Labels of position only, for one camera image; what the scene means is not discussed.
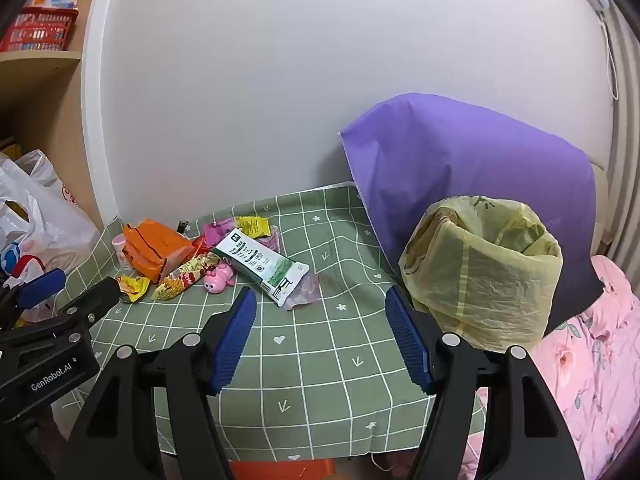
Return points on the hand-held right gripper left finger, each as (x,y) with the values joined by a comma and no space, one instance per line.
(235,340)

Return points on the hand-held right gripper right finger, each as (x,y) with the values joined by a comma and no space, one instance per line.
(407,345)

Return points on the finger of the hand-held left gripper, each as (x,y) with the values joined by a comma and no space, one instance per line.
(42,285)
(92,302)

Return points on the white green packet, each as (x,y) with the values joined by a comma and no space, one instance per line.
(255,262)

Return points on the yellow red snack wrapper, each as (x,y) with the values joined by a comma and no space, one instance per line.
(182,276)

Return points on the yellow plastic bin bag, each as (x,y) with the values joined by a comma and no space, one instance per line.
(480,280)

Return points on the pink yellow wrapper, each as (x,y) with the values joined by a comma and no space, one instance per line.
(245,225)

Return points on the black yellow wrapper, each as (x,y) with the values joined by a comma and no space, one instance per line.
(182,227)

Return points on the small yellow wrapper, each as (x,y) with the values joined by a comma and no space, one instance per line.
(132,287)

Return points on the pink cup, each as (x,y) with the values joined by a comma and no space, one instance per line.
(119,250)

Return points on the pink pig toy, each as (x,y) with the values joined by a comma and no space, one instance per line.
(220,277)

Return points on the white plastic shopping bag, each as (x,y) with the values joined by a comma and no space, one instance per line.
(45,210)

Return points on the green checked tablecloth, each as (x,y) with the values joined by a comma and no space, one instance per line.
(325,360)

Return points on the orange box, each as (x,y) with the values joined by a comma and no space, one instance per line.
(280,470)

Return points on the purple pillow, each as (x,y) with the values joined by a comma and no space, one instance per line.
(460,175)

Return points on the wooden shelf unit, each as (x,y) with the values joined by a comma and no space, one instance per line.
(35,105)

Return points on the pink floral blanket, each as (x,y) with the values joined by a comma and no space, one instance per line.
(595,360)

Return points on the beige headboard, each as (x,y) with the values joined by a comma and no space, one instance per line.
(600,195)

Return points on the red plastic basket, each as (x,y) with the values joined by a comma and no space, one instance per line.
(40,30)

